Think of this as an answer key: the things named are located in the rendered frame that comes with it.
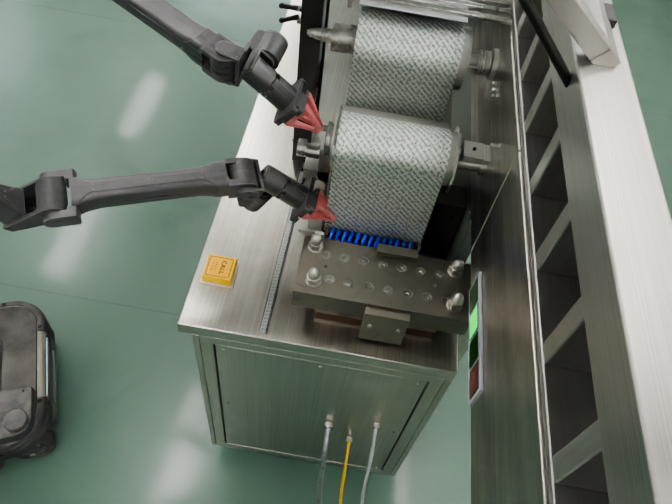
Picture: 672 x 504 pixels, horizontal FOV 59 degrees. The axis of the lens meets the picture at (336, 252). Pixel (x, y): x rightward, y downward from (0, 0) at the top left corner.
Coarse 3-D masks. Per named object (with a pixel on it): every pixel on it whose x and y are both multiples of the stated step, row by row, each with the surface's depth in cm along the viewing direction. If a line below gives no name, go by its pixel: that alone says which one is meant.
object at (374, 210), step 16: (336, 192) 133; (352, 192) 132; (368, 192) 131; (384, 192) 131; (400, 192) 130; (336, 208) 137; (352, 208) 136; (368, 208) 136; (384, 208) 135; (400, 208) 134; (416, 208) 133; (432, 208) 133; (336, 224) 142; (352, 224) 141; (368, 224) 140; (384, 224) 139; (400, 224) 138; (416, 224) 138; (400, 240) 143; (416, 240) 142
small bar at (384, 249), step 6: (378, 246) 138; (384, 246) 138; (390, 246) 139; (396, 246) 139; (378, 252) 138; (384, 252) 138; (390, 252) 138; (396, 252) 138; (402, 252) 138; (408, 252) 138; (414, 252) 138; (396, 258) 139; (402, 258) 138; (408, 258) 138; (414, 258) 138
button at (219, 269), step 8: (216, 256) 147; (224, 256) 147; (208, 264) 145; (216, 264) 145; (224, 264) 146; (232, 264) 146; (208, 272) 144; (216, 272) 144; (224, 272) 144; (232, 272) 145; (208, 280) 144; (216, 280) 144; (224, 280) 143
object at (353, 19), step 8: (336, 0) 207; (344, 0) 207; (336, 8) 210; (344, 8) 209; (352, 8) 209; (360, 8) 208; (336, 16) 212; (344, 16) 212; (352, 16) 211; (328, 24) 215; (352, 24) 214
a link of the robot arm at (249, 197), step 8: (256, 160) 131; (256, 168) 130; (256, 176) 130; (240, 192) 126; (248, 192) 126; (256, 192) 127; (240, 200) 135; (248, 200) 136; (256, 200) 135; (264, 200) 135; (248, 208) 138; (256, 208) 138
